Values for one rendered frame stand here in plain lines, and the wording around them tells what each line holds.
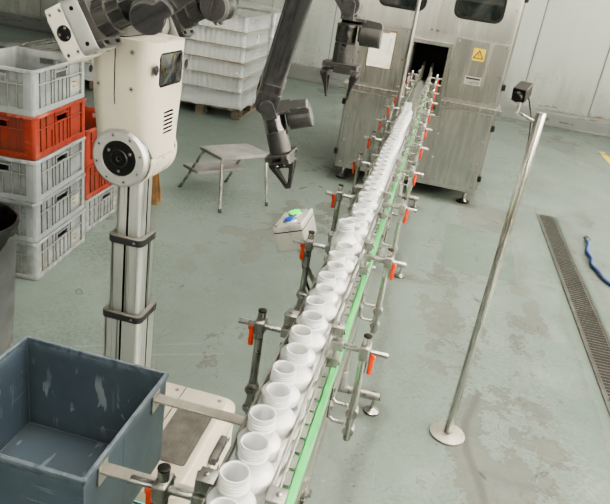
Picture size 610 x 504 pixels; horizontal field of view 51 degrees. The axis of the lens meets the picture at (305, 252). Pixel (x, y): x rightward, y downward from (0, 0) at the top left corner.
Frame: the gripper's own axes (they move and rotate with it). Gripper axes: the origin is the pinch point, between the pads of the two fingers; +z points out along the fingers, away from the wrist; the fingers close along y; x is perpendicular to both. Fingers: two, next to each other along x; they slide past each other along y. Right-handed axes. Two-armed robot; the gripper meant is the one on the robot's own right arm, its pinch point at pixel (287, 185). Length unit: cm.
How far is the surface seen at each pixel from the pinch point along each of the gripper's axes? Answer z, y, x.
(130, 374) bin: 19, -61, 21
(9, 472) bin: 18, -92, 26
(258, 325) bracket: 12, -57, -6
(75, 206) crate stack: 35, 158, 180
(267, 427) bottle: 9, -93, -20
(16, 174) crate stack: 4, 111, 173
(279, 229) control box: 8.7, -10.4, 1.3
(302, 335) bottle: 8, -70, -19
